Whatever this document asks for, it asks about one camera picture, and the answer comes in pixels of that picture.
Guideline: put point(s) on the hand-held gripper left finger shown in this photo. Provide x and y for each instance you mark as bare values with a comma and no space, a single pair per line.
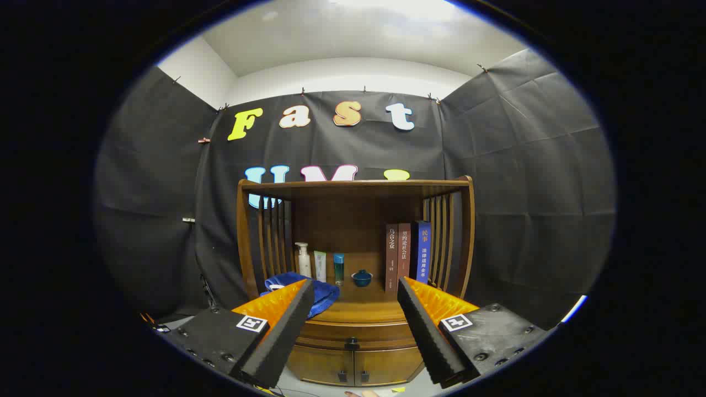
287,331

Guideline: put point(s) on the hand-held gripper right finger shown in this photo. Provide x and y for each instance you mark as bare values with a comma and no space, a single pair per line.
427,331

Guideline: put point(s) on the wooden drawer with black knob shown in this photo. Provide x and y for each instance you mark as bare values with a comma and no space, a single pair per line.
331,334

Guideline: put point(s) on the wooden cabinet door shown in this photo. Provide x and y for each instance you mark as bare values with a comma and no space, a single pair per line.
386,364
320,364

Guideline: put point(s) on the wooden countertop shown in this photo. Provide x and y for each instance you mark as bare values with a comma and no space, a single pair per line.
367,307

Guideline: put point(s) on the brown wooden cabinet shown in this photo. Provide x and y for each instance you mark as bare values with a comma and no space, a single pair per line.
342,220

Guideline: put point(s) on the blue folded towel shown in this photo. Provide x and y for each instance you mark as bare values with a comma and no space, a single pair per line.
326,295

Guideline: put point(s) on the white pump bottle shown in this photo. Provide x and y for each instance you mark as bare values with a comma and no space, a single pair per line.
304,264

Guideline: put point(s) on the white and green tube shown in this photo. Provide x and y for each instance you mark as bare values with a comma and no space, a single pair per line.
320,267

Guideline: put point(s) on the teal capped bottle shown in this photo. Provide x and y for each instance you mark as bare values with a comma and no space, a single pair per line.
338,270

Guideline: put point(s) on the blue book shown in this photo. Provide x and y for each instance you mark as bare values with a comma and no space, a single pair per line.
423,248

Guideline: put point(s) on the blue lidded teacup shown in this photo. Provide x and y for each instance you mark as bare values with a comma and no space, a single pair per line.
362,279

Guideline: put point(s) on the dark brown book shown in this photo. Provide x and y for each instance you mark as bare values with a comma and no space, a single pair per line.
391,253

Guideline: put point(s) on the reddish brown book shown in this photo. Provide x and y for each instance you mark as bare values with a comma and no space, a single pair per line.
404,248

